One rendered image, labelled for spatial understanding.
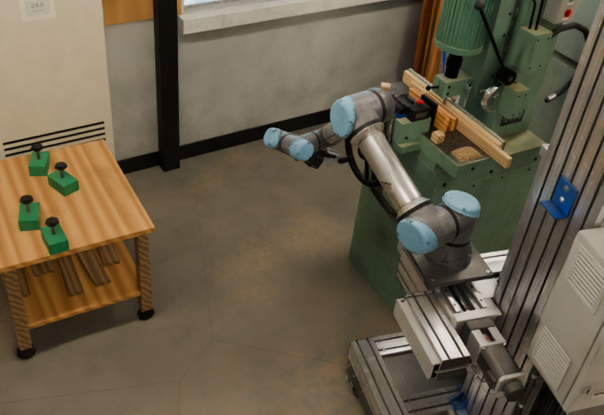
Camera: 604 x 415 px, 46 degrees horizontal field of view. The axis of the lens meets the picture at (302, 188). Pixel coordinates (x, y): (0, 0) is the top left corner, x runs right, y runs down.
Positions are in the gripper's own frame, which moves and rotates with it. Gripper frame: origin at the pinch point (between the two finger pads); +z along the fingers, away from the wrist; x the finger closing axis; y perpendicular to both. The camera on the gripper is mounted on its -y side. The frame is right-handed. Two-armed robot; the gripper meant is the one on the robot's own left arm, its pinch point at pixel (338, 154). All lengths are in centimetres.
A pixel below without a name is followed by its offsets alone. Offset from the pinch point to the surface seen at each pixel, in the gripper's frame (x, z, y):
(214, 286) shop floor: -20, 0, 86
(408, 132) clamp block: 18.0, 6.7, -23.7
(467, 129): 26, 25, -36
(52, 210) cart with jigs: -34, -80, 71
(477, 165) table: 41, 22, -28
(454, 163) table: 38.7, 12.9, -25.0
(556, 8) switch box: 26, 27, -88
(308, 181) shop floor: -74, 68, 47
